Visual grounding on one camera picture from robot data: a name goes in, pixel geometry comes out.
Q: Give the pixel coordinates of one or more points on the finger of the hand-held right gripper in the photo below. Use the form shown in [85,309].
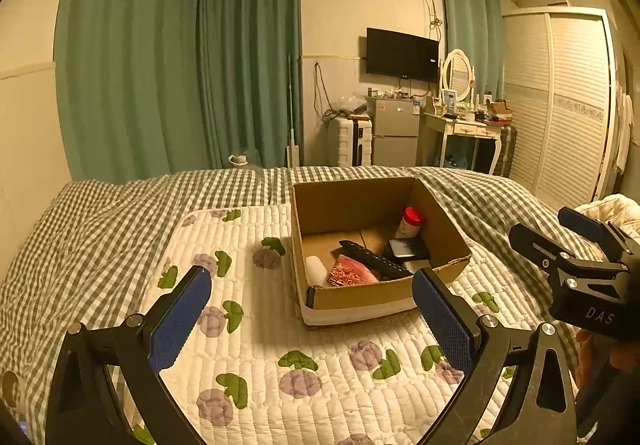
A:
[582,223]
[532,242]

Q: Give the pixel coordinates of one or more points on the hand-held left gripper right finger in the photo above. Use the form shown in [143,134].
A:
[445,320]

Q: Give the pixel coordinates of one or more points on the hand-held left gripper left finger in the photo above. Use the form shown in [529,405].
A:
[177,320]

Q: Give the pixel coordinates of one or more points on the white charger plug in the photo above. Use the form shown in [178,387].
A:
[416,266]

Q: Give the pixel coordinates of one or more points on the black power bank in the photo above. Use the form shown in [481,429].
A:
[409,248]

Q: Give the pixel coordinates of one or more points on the cardboard box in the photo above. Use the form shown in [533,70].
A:
[360,297]

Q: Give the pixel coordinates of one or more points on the black remote control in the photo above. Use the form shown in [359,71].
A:
[372,259]

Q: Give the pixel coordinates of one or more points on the white bottle with red cap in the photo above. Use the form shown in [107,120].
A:
[412,221]

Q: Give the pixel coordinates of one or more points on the red patterned pouch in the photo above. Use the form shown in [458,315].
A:
[350,272]

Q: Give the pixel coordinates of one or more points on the person's right hand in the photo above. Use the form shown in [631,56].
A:
[625,357]

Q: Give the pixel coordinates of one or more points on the cream quilted jacket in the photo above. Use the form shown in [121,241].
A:
[612,207]

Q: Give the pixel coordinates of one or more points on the dark checked suitcase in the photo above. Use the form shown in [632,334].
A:
[507,150]

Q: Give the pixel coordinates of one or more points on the hanging white towel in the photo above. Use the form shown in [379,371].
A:
[625,125]

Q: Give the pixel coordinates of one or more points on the white louvred wardrobe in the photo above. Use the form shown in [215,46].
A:
[555,110]

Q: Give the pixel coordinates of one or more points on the floral quilted mat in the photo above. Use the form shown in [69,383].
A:
[280,390]

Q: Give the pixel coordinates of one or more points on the grey checked duvet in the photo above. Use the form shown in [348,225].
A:
[75,245]

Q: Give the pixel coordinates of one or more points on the white dressing table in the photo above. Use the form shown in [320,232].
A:
[460,129]

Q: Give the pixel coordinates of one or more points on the small brown box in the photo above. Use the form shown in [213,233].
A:
[500,109]

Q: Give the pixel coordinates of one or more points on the silver small fridge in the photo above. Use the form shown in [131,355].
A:
[394,130]

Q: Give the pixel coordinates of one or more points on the oval white-framed mirror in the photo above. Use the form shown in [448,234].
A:
[457,74]

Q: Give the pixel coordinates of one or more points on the white hard suitcase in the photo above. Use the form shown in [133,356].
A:
[352,140]

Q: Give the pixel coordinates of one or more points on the green curtain beside wardrobe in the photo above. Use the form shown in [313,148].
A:
[470,30]

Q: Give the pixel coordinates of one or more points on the clear plastic bag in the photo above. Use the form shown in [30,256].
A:
[354,105]

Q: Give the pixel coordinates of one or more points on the wide green curtain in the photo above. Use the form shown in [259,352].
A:
[130,55]

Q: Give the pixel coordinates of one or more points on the narrow green curtain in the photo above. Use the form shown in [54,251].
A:
[250,55]

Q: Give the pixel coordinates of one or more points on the small photo frame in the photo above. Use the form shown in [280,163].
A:
[449,100]

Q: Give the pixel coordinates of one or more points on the black wall television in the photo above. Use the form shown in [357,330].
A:
[402,55]

